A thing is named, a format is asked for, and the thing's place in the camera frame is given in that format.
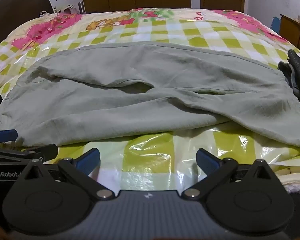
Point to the blue foam mat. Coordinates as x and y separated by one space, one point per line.
275 23

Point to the dark folded clothes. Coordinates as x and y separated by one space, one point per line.
298 75

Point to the wooden side cabinet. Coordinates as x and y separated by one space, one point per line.
293 30

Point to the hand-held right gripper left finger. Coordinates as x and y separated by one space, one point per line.
88 160

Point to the grey-green pants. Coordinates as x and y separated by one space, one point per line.
140 110

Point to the dark wooden headboard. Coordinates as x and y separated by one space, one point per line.
12 15

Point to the checkered floral bed quilt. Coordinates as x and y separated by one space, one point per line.
152 30

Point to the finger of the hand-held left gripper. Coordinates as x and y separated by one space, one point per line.
3 135
46 150

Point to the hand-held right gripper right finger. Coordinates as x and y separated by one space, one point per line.
208 160

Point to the metal flask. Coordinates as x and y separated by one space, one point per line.
81 7

